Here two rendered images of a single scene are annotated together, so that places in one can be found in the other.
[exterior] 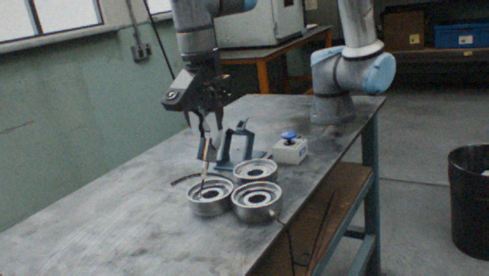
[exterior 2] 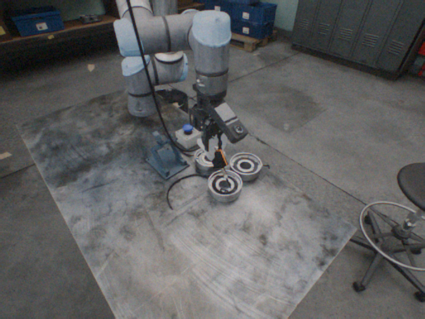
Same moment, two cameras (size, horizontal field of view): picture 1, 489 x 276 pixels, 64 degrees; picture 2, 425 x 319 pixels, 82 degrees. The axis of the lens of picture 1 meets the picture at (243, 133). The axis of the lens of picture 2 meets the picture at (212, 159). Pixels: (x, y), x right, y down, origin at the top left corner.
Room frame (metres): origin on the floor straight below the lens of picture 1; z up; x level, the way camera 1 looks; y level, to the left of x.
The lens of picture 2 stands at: (0.69, 0.59, 1.41)
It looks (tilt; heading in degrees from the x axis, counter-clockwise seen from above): 43 degrees down; 284
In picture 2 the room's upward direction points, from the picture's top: straight up
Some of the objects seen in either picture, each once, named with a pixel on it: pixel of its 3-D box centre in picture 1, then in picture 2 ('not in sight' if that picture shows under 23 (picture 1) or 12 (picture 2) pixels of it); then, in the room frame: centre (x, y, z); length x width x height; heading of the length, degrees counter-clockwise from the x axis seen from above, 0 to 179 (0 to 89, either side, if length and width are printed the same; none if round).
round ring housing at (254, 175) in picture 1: (256, 175); (210, 159); (0.85, -0.01, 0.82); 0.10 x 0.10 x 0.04
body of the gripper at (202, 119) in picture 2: (205, 79); (209, 109); (0.83, 0.06, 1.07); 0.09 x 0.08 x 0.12; 147
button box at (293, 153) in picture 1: (291, 149); (188, 135); (0.97, -0.12, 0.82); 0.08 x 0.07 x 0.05; 146
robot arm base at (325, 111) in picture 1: (332, 103); (143, 98); (1.24, -0.30, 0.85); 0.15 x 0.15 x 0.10
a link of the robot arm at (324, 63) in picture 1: (331, 68); (139, 73); (1.24, -0.31, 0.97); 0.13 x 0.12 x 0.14; 35
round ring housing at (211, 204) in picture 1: (211, 197); (224, 186); (0.78, 0.09, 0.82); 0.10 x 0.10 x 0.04
